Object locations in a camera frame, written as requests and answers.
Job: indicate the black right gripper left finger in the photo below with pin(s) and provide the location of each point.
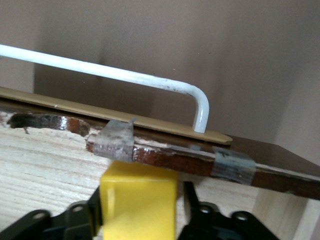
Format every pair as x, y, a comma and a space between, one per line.
82, 217

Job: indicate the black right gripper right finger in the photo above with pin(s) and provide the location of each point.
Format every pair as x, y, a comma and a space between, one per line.
197, 220

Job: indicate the yellow block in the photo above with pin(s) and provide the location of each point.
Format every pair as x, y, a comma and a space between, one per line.
137, 205

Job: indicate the grey tape strip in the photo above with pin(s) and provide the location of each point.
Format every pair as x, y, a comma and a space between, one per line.
232, 166
112, 142

